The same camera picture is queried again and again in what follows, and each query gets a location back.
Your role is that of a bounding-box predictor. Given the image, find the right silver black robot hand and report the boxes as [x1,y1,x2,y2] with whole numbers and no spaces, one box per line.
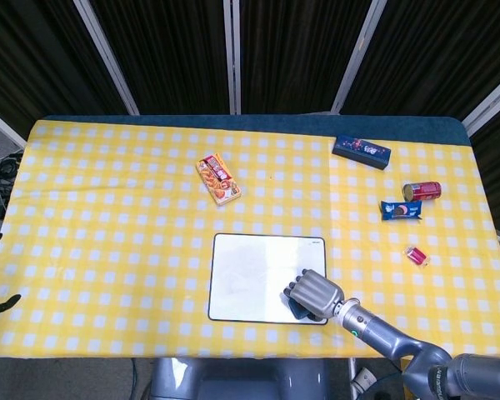
[281,268,345,323]

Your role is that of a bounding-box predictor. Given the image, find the blue whiteboard eraser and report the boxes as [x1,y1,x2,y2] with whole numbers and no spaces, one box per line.
[286,297,311,322]

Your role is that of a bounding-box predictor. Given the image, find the white whiteboard with black rim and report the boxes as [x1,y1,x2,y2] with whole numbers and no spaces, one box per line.
[207,232,330,326]

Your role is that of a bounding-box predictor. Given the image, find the white round device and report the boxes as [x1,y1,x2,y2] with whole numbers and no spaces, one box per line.
[349,366,378,395]

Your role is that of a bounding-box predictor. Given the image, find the pink wrapped candy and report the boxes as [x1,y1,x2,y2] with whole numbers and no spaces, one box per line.
[403,245,432,267]

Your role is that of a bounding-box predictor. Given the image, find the blue cookie packet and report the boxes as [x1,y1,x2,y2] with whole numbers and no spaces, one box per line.
[379,199,424,223]

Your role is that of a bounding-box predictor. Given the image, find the grey robot torso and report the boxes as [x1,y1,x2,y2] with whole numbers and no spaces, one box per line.
[148,357,333,400]

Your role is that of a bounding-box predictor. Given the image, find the red drink can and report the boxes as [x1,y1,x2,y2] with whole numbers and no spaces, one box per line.
[402,180,443,203]

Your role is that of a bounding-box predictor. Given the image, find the dark blue long box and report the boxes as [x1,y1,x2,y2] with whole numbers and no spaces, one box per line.
[331,134,393,171]

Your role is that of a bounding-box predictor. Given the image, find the yellow white checkered tablecloth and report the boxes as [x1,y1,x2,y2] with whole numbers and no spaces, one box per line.
[0,119,500,366]

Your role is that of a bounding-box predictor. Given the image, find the orange snack box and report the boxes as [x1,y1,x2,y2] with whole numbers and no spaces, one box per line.
[195,152,243,208]

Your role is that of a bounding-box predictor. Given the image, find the black cable bundle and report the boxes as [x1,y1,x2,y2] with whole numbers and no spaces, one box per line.
[0,136,24,187]

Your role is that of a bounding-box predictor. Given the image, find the white partition frame post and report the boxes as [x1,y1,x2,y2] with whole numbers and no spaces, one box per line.
[461,67,500,137]
[72,0,141,116]
[329,0,389,115]
[0,102,28,148]
[222,0,243,116]

